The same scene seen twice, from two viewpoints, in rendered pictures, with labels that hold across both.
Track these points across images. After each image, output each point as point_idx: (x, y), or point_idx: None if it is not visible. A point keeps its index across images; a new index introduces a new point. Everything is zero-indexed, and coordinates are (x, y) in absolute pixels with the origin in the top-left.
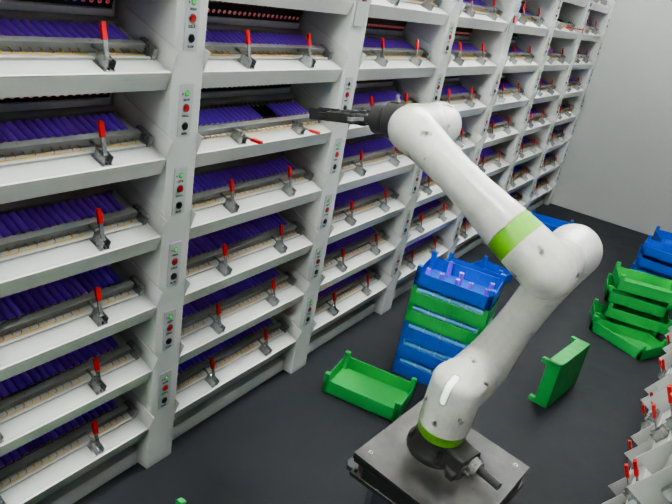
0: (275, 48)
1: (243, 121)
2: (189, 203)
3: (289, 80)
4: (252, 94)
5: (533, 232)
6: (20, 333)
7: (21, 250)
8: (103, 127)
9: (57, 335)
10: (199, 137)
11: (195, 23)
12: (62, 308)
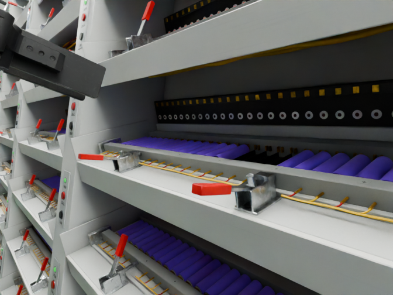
0: (230, 10)
1: (165, 150)
2: (68, 220)
3: (202, 54)
4: (293, 136)
5: None
6: (41, 258)
7: (48, 200)
8: (59, 123)
9: (32, 272)
10: (75, 140)
11: (85, 21)
12: (50, 262)
